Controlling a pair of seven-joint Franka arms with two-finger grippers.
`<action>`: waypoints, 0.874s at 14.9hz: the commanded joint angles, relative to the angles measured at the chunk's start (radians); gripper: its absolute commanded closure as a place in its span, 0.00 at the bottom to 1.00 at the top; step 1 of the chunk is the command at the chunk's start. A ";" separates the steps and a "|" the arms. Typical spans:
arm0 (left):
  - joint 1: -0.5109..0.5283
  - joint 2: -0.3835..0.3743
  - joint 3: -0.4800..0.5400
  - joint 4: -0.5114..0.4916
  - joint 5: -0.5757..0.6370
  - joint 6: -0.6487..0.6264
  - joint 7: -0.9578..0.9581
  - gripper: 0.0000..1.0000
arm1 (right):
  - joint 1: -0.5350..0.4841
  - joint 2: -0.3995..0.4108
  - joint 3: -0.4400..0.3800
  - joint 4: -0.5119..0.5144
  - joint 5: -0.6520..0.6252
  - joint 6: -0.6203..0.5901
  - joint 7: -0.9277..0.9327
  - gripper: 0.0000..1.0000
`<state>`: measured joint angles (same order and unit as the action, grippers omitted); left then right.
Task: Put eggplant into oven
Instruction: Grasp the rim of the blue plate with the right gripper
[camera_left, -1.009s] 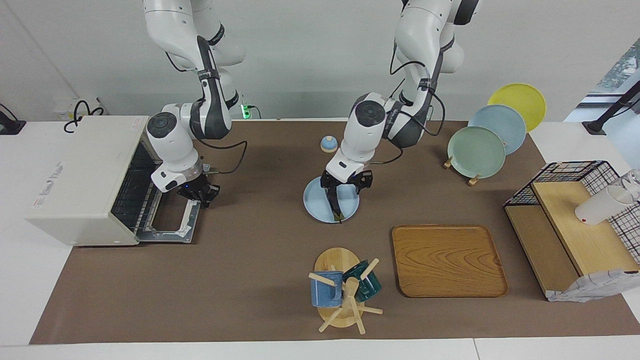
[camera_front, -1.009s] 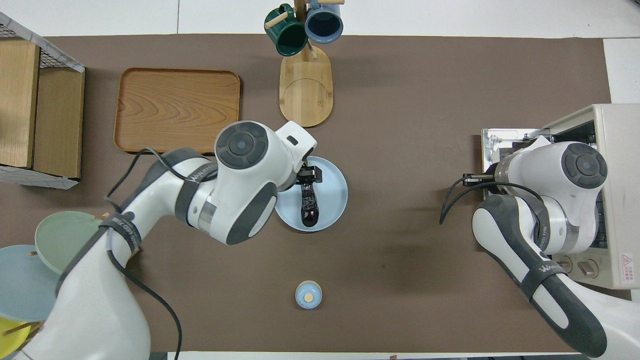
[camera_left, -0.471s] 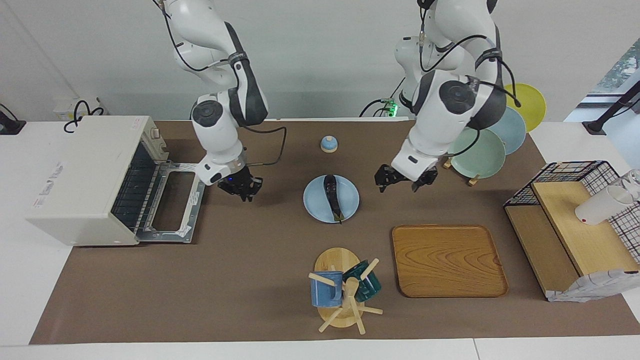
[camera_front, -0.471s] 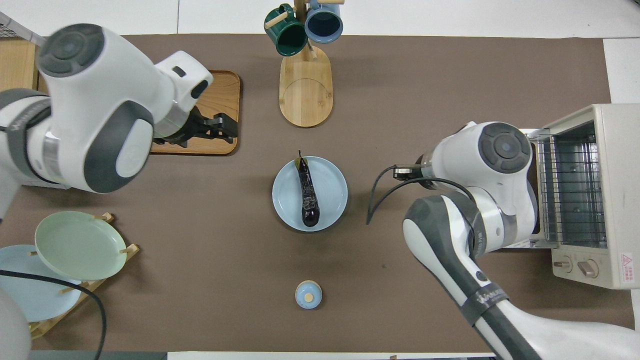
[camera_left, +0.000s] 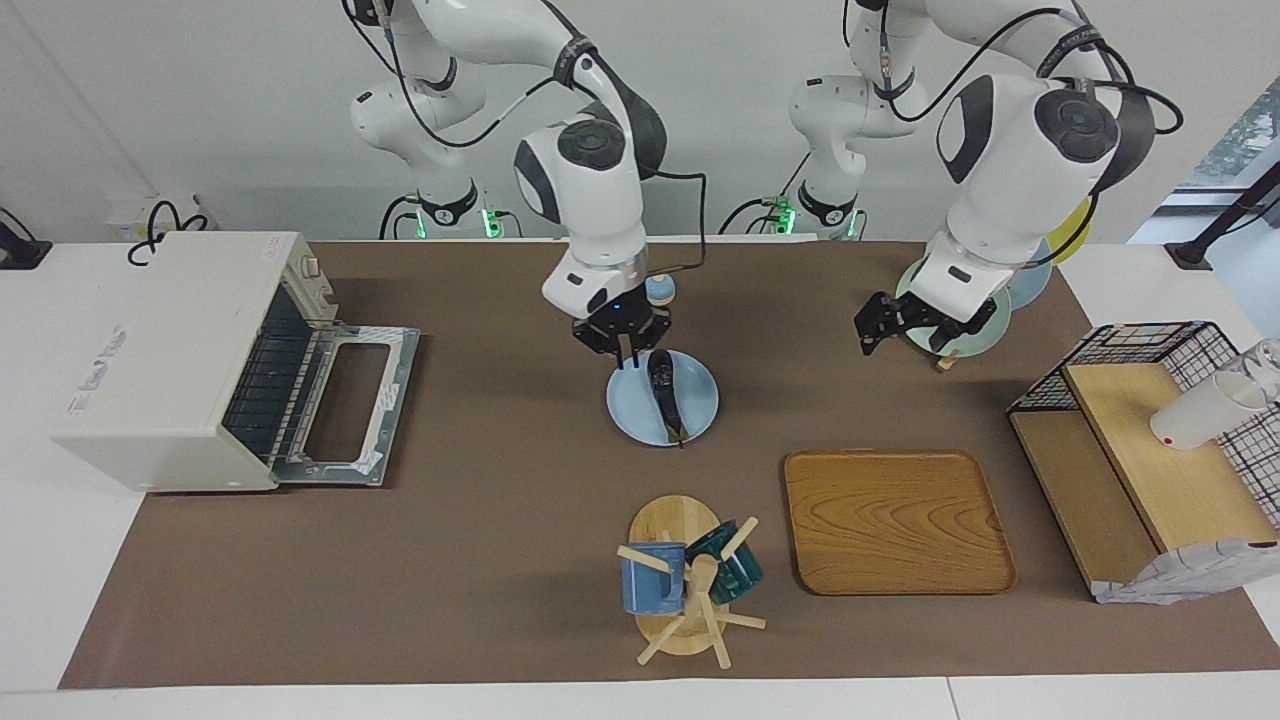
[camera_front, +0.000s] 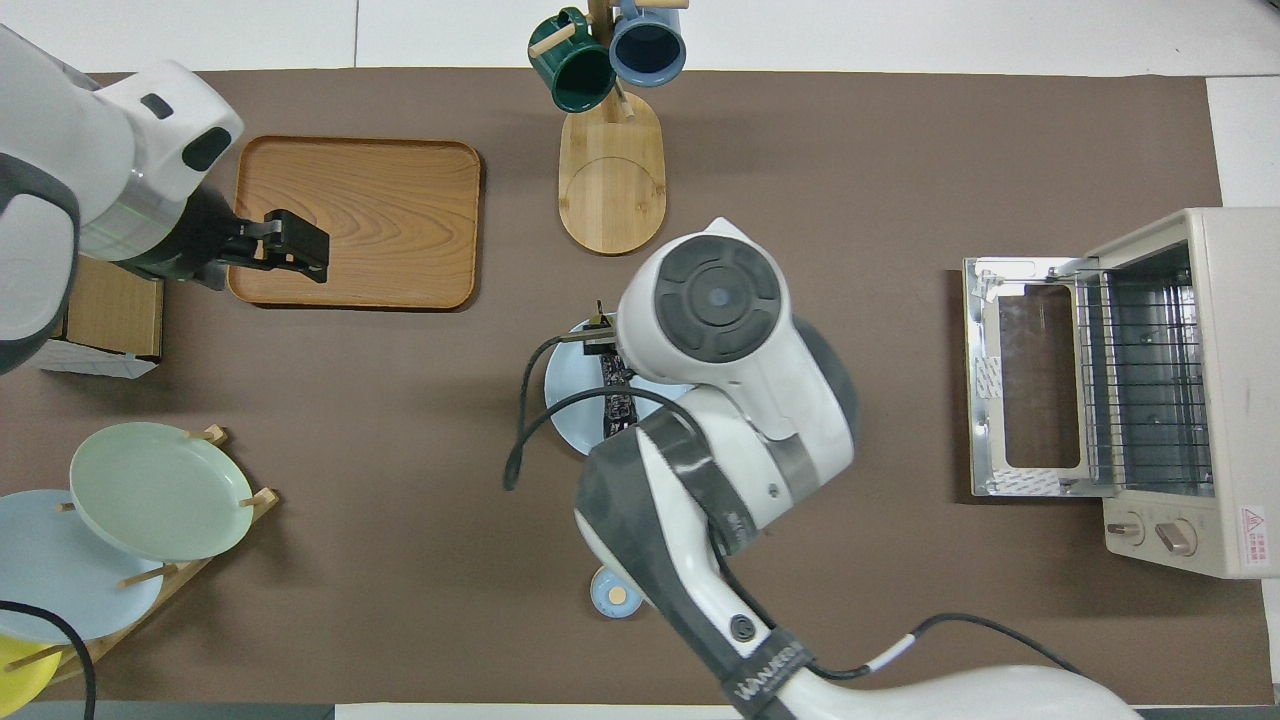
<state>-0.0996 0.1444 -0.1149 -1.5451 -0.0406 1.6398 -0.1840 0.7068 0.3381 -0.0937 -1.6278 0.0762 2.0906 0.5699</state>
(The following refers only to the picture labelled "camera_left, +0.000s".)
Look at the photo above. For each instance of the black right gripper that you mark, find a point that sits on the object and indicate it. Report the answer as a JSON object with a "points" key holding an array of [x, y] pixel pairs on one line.
{"points": [[618, 322]]}

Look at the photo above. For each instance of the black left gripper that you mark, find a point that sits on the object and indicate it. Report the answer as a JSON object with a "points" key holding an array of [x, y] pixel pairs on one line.
{"points": [[915, 315]]}

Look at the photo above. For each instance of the dark purple eggplant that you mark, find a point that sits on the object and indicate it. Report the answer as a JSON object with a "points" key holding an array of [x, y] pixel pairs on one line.
{"points": [[665, 395]]}

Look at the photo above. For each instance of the light blue plate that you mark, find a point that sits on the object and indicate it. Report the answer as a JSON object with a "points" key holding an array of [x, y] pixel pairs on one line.
{"points": [[700, 400], [1030, 280]]}

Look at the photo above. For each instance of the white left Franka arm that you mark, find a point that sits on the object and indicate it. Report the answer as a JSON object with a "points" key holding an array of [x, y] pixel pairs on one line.
{"points": [[1010, 170]]}

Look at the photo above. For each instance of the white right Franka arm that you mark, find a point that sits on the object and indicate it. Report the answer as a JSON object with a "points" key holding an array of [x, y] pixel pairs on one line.
{"points": [[590, 200]]}

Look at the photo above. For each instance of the beige oven knob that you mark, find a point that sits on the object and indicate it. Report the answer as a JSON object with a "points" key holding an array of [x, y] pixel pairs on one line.
{"points": [[312, 266]]}

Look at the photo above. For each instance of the metal oven rack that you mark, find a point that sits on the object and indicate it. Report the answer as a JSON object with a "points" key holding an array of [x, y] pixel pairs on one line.
{"points": [[270, 380]]}

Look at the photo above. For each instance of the beige toaster oven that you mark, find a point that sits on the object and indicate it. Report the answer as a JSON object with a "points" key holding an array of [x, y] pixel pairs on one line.
{"points": [[170, 340]]}

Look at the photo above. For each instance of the pale green plate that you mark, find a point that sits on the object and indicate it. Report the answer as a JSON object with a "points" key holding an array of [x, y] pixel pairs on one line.
{"points": [[975, 340]]}

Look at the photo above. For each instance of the wooden mug tree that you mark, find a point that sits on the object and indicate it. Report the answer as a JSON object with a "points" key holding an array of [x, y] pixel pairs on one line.
{"points": [[672, 520]]}

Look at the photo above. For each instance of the wooden serving tray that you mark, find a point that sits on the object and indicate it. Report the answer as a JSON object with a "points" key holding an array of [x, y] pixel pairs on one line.
{"points": [[890, 520]]}

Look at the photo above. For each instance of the brown table mat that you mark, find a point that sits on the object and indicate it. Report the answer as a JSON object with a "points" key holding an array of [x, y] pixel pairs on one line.
{"points": [[500, 520]]}

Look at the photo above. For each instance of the yellow plate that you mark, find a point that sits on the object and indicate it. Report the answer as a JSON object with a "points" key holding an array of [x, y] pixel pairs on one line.
{"points": [[1075, 225]]}

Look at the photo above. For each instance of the blue mug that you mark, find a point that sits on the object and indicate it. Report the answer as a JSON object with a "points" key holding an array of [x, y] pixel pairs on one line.
{"points": [[645, 585]]}

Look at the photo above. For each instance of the dark green mug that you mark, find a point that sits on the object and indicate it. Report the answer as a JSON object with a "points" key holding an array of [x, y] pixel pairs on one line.
{"points": [[735, 570]]}

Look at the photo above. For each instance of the wooden shelf box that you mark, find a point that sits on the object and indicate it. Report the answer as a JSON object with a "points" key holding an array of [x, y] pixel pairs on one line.
{"points": [[1170, 470]]}

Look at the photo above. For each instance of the white cup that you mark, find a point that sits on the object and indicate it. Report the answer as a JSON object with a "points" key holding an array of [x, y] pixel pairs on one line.
{"points": [[1200, 415]]}

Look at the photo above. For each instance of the clear drinking glass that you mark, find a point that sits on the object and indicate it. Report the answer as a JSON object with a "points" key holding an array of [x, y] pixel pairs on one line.
{"points": [[1265, 360]]}

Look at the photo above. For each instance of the white marbled sheet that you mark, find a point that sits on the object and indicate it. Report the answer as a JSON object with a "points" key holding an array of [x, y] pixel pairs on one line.
{"points": [[1180, 575]]}

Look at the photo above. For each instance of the black desk clamp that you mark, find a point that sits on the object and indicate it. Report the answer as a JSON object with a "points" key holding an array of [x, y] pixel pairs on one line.
{"points": [[20, 250]]}

